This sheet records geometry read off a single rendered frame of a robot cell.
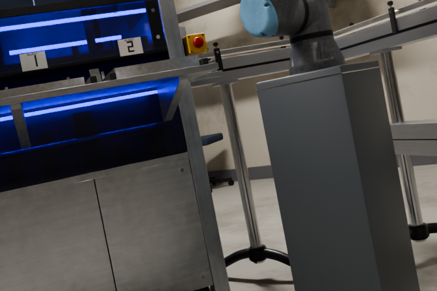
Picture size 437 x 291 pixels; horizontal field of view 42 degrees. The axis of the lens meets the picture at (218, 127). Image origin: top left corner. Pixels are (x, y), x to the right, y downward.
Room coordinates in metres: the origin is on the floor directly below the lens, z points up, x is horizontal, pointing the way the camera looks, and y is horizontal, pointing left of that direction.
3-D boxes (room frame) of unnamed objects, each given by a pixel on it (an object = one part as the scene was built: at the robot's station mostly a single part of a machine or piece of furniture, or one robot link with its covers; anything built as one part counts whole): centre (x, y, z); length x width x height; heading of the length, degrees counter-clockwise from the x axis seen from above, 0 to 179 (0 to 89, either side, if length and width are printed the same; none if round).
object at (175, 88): (1.92, 0.13, 0.80); 0.34 x 0.03 x 0.13; 18
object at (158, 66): (1.86, 0.19, 0.90); 0.34 x 0.26 x 0.04; 17
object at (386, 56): (2.20, -0.70, 0.46); 0.09 x 0.09 x 0.77; 18
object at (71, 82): (1.86, 0.55, 0.90); 0.34 x 0.26 x 0.04; 18
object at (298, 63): (1.52, -0.29, 0.84); 0.15 x 0.15 x 0.10
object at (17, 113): (1.76, 0.61, 0.80); 0.34 x 0.03 x 0.13; 18
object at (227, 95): (2.33, -0.06, 0.46); 0.09 x 0.09 x 0.77; 18
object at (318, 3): (1.52, -0.29, 0.96); 0.13 x 0.12 x 0.14; 130
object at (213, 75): (2.20, 0.03, 0.87); 0.14 x 0.13 x 0.02; 18
